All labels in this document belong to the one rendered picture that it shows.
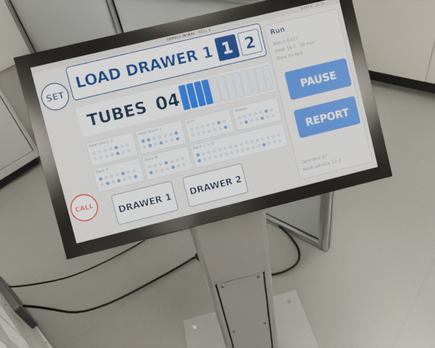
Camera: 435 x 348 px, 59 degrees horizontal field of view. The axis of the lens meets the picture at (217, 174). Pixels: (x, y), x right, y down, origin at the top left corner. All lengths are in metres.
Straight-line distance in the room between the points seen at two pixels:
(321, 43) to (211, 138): 0.22
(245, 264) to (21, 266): 1.40
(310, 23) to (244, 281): 0.59
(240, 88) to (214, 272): 0.45
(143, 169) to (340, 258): 1.25
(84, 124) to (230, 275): 0.50
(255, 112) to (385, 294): 1.19
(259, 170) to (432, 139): 1.83
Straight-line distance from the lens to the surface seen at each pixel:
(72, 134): 0.61
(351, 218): 1.86
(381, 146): 0.65
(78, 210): 0.61
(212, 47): 0.61
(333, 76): 0.64
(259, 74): 0.61
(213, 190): 0.59
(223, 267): 0.88
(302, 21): 0.65
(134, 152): 0.59
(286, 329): 1.51
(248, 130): 0.59
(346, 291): 1.64
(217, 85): 0.60
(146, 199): 0.59
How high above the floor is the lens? 1.41
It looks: 42 degrees down
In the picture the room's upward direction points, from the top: 11 degrees counter-clockwise
